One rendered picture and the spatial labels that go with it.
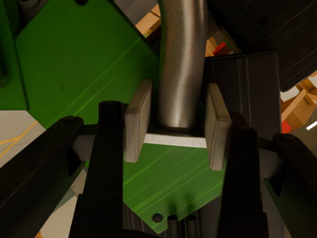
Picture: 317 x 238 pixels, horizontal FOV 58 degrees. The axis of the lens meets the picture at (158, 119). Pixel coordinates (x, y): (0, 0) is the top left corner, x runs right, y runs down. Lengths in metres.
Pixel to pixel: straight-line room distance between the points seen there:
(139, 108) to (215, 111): 0.04
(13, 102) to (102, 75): 0.08
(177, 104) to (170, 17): 0.05
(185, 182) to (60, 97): 0.13
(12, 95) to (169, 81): 0.13
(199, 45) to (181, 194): 0.14
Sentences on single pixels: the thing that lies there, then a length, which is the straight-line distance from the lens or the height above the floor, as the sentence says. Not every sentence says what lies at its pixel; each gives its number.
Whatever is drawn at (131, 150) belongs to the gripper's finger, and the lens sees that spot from 0.15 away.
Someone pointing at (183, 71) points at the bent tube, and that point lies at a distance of 0.18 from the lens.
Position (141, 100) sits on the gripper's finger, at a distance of 0.16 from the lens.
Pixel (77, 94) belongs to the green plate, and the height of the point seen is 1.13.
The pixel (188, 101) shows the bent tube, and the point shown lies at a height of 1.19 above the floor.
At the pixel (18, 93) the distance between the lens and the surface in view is 0.26.
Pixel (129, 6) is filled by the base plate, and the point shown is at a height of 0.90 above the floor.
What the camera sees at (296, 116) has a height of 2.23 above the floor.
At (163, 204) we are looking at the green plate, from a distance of 0.27.
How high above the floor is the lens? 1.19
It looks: 1 degrees down
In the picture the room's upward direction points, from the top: 142 degrees clockwise
